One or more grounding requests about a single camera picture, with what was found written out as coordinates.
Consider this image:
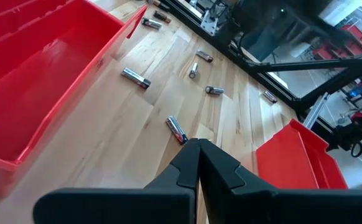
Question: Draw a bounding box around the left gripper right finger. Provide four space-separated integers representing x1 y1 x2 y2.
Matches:
198 138 362 224

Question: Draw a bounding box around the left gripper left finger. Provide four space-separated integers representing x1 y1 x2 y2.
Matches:
33 138 201 224

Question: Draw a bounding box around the red plastic bin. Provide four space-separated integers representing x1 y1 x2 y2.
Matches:
255 118 350 190
0 0 149 200

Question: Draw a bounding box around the small cylindrical battery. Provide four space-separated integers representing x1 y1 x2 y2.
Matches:
262 90 279 104
141 17 163 30
120 67 152 90
153 10 172 24
205 85 225 96
188 62 199 79
148 0 171 9
165 115 189 146
195 49 214 63

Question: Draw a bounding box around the silver aluminium bar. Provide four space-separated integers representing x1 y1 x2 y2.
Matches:
303 92 330 129

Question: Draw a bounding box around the red storage shelf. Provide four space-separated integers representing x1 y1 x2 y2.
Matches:
311 24 362 60

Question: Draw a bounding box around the black aluminium table frame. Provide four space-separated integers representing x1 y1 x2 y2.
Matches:
165 0 362 147

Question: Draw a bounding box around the silver metal bracket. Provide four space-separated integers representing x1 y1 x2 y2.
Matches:
200 11 219 37

